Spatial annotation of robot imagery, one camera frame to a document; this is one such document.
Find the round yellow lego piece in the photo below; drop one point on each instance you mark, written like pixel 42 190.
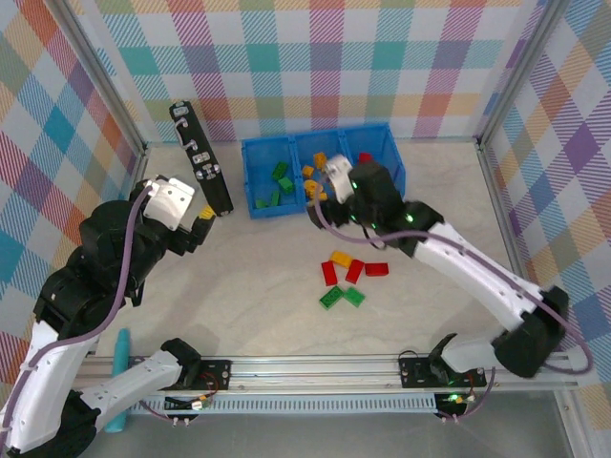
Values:
pixel 311 187

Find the green eight-stud lego brick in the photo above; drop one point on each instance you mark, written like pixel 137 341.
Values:
pixel 280 171

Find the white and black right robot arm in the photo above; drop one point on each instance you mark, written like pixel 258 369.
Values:
pixel 477 281

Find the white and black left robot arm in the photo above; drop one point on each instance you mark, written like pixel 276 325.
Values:
pixel 43 381

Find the red lego cube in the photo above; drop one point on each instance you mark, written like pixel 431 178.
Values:
pixel 365 157

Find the red lego brick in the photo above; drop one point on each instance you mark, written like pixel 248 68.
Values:
pixel 328 273
pixel 376 269
pixel 354 270

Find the blue three-compartment plastic bin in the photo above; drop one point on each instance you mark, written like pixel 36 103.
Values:
pixel 260 162

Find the teal marker pen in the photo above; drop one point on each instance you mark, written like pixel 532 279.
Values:
pixel 121 348

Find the silver frame rail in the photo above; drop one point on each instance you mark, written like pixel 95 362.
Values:
pixel 501 214
pixel 439 139
pixel 138 162

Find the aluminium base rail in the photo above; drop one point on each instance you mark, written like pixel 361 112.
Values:
pixel 310 369

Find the black connector bracket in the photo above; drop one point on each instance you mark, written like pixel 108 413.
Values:
pixel 453 400
pixel 191 404

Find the silver frame post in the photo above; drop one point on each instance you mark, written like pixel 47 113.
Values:
pixel 95 67
pixel 525 67

